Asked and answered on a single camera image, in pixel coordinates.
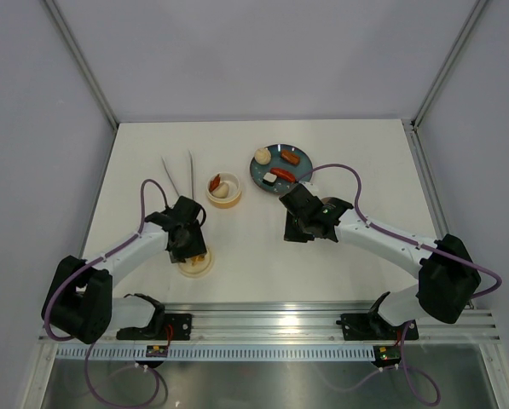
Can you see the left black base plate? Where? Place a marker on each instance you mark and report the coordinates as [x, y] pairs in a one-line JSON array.
[[181, 326]]

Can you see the aluminium front rail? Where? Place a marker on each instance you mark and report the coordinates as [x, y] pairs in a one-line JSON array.
[[314, 323]]

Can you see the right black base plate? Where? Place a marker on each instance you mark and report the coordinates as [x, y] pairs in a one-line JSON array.
[[370, 327]]

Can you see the white slotted cable duct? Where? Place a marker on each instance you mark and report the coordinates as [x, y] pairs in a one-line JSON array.
[[219, 353]]

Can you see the aluminium frame post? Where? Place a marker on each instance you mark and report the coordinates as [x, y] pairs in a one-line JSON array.
[[451, 59], [63, 28]]

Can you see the blue ceramic plate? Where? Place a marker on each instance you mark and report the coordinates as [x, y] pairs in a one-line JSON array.
[[300, 171]]

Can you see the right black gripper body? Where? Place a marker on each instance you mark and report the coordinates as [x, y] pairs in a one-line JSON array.
[[297, 229]]

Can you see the left aluminium frame post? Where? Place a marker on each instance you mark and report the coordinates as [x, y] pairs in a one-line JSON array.
[[63, 28]]

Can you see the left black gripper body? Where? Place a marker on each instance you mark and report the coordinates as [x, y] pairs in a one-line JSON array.
[[192, 244]]

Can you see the right aluminium frame post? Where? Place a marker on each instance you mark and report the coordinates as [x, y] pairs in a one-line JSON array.
[[451, 59]]

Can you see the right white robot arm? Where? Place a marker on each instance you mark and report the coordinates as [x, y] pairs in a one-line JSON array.
[[446, 281]]

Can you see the red sausage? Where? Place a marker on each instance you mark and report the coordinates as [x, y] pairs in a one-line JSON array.
[[283, 174], [214, 183]]

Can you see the white steamed bun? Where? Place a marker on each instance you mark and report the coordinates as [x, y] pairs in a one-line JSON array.
[[222, 191], [262, 156]]

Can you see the yellow lunch box lid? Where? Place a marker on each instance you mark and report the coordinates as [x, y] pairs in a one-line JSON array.
[[197, 266]]

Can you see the brown roasted meat piece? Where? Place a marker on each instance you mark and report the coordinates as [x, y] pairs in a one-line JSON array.
[[290, 157]]

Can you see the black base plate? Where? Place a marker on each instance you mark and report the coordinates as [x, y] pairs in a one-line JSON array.
[[370, 327], [181, 326]]

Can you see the small black white sushi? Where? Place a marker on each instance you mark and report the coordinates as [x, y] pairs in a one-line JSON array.
[[269, 179]]

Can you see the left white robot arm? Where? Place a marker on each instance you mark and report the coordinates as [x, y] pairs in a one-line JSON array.
[[80, 303]]

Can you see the yellow lunch box container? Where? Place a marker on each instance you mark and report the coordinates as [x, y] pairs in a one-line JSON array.
[[235, 191]]

